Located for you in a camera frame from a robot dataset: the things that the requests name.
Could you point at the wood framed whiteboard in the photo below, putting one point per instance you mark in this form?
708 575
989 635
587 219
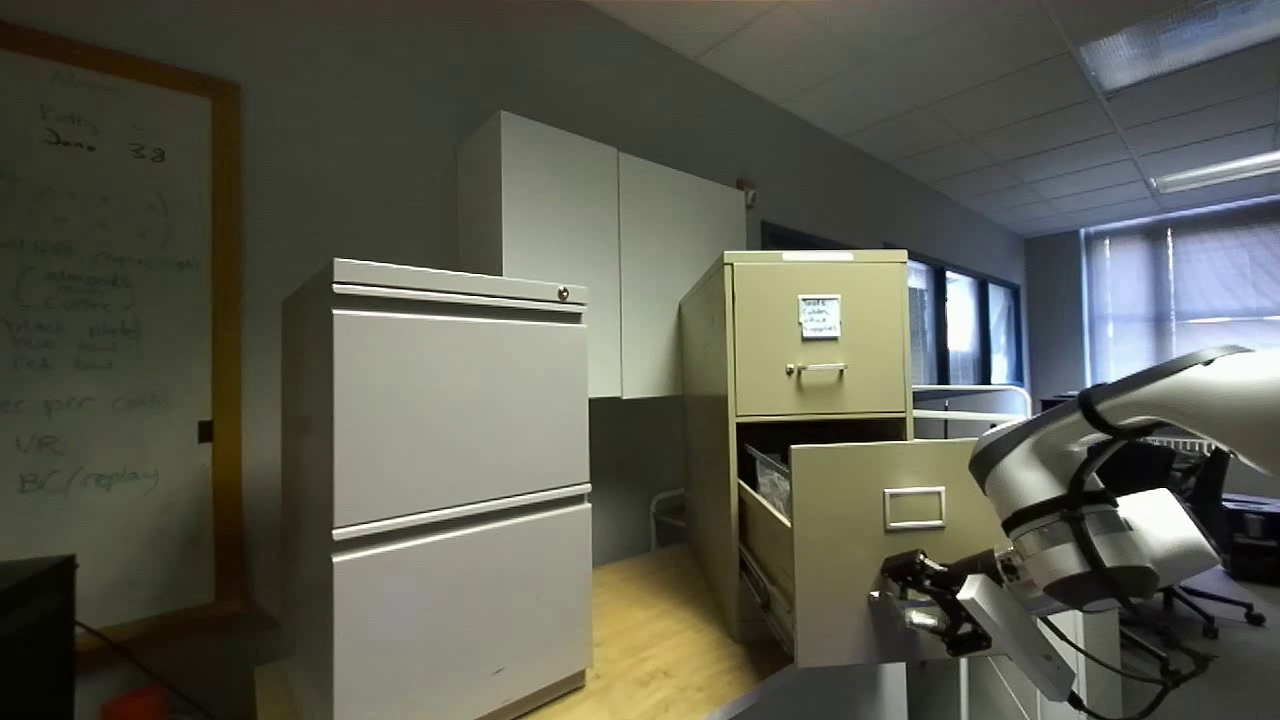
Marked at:
121 329

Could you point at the black office chair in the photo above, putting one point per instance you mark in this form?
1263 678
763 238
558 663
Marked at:
1198 485

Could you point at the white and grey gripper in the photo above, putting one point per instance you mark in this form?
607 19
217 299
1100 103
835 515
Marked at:
972 605

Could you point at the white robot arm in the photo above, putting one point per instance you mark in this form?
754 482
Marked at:
1090 501

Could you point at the beige bottom drawer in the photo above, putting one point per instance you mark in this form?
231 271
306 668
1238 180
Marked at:
821 517

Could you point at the beige filing cabinet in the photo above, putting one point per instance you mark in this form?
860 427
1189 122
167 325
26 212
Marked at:
718 436

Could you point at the white wall cabinet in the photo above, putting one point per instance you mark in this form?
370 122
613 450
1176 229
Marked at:
634 232

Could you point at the ceiling light panel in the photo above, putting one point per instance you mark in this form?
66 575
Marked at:
1161 45

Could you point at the beige top drawer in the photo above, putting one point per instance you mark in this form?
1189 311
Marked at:
816 335

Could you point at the grey filing cabinet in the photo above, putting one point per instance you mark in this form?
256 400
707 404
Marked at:
433 495

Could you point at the beige drawer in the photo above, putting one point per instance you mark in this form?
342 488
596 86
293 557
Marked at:
816 335
821 517

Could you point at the window with blinds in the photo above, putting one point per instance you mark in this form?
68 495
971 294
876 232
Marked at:
1181 287

